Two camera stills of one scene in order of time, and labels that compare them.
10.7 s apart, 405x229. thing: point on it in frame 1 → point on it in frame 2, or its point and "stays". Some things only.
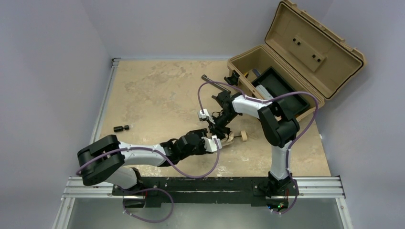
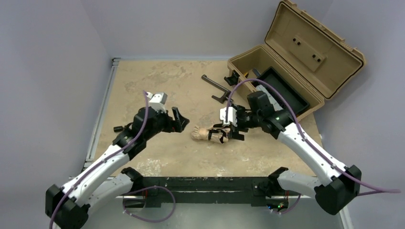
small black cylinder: (120, 128) stays
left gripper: (198, 139) → (172, 120)
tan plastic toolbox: (316, 60) stays
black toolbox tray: (278, 85) stays
